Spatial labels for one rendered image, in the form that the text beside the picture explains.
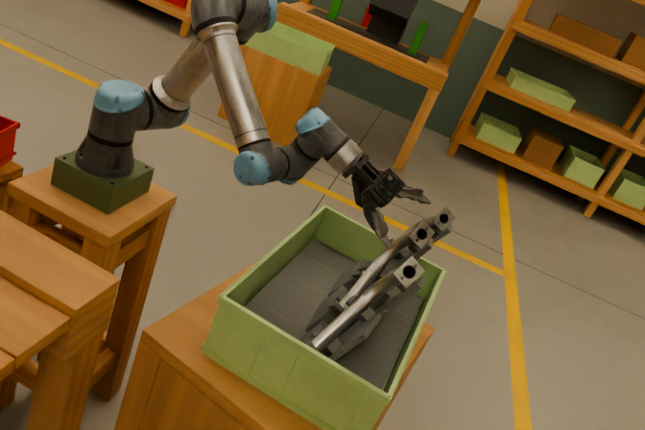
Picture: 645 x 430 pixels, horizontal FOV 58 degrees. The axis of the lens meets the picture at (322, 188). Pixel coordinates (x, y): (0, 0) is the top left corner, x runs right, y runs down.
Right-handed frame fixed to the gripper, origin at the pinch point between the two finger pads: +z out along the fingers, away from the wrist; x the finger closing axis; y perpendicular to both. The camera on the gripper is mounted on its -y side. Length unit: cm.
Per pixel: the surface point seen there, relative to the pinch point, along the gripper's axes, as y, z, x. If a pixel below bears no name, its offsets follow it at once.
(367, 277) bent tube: -11.0, 2.5, -13.0
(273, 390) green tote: -6.9, 2.2, -47.1
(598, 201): -339, 194, 297
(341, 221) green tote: -43.4, -8.1, 3.0
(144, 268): -63, -41, -46
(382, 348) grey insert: -18.5, 18.9, -21.3
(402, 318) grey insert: -29.5, 21.3, -8.9
